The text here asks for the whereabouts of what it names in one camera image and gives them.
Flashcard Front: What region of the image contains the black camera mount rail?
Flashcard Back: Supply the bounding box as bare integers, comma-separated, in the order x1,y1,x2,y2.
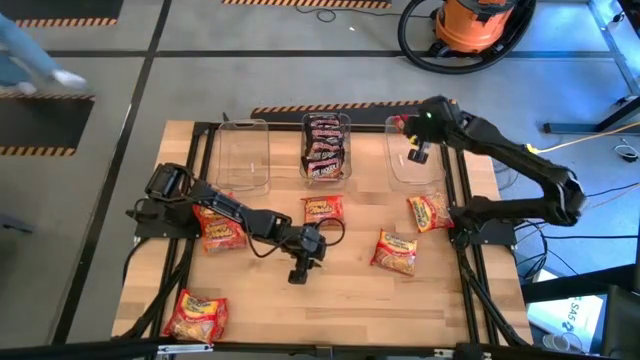
0,338,640,360

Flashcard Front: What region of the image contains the black hazard-striped floor mat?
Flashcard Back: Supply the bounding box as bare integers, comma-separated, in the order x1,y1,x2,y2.
0,0,125,28
249,98,426,132
0,92,96,156
222,0,393,10

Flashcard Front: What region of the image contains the orange Saucy Noods packet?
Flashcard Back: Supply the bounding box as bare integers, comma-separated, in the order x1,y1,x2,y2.
192,192,236,224
301,194,346,227
201,214,250,256

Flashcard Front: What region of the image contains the white coiled cable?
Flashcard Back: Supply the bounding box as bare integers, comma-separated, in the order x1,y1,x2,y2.
613,139,640,164

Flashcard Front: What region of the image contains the black floor cable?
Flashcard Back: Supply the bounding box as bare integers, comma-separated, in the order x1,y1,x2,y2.
542,232,640,241

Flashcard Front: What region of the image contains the clear plastic cup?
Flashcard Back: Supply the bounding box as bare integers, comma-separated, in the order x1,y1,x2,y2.
542,332,584,354

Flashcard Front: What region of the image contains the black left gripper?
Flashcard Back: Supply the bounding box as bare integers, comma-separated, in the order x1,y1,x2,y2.
288,225,328,285

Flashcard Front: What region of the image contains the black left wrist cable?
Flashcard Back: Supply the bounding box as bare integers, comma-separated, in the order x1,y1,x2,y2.
239,216,347,260

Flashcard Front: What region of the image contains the black desk frame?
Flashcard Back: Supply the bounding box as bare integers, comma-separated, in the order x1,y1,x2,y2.
542,0,640,136

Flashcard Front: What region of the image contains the white printed box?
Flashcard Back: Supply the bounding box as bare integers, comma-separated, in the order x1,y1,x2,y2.
527,294,606,351

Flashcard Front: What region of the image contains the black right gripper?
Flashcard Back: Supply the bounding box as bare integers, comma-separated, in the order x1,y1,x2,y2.
403,95,461,165

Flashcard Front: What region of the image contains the orange shop vacuum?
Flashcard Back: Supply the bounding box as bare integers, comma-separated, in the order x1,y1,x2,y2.
432,0,519,55
397,0,537,76

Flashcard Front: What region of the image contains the person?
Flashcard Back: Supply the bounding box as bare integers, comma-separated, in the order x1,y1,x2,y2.
0,12,89,97

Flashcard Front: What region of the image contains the clear plastic bin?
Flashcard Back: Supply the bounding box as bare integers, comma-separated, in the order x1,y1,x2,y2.
215,118,272,196
383,114,448,195
298,112,353,187

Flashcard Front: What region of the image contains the black aluminium table frame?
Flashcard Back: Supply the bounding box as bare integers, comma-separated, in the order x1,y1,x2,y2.
112,118,532,351

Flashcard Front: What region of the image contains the silver metal bracket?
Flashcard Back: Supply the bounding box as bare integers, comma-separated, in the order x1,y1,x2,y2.
433,348,494,360
157,343,215,356

